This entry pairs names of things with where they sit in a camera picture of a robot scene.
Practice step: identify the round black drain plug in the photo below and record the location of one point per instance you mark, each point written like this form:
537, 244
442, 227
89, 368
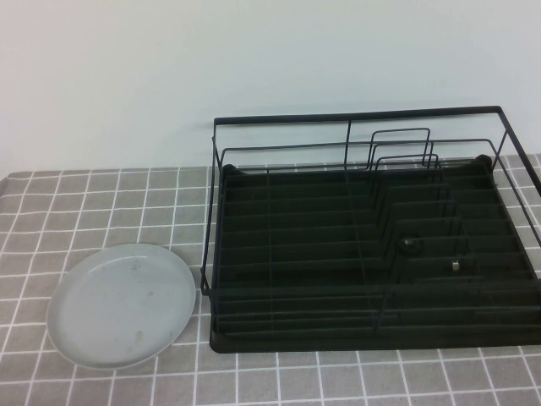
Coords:
409, 244

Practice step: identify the black plastic drip tray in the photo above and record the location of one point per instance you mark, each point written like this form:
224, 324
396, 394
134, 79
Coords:
317, 343

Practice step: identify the round grey plate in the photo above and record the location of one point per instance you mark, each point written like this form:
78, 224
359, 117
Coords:
122, 304

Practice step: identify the small silver metal clip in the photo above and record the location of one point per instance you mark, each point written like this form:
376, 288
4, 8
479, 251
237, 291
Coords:
455, 265

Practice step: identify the grey white checked tablecloth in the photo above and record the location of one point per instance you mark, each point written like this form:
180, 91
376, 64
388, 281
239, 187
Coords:
127, 211

